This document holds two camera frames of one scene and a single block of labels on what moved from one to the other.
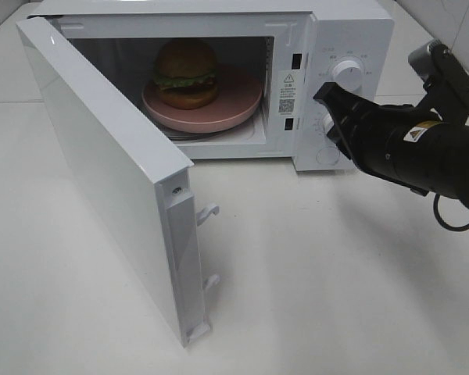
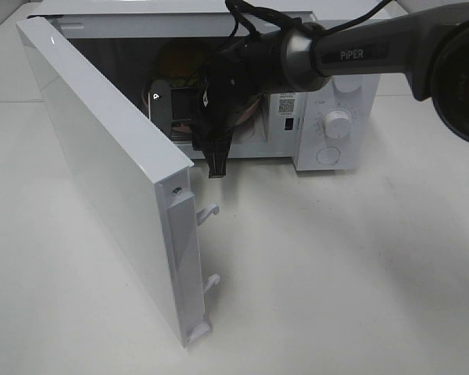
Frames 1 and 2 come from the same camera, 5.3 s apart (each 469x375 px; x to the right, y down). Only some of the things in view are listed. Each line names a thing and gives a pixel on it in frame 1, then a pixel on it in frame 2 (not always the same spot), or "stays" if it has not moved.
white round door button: x=327 y=156 stays
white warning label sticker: x=287 y=93 stays
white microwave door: x=140 y=173 stays
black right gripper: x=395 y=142 to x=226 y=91
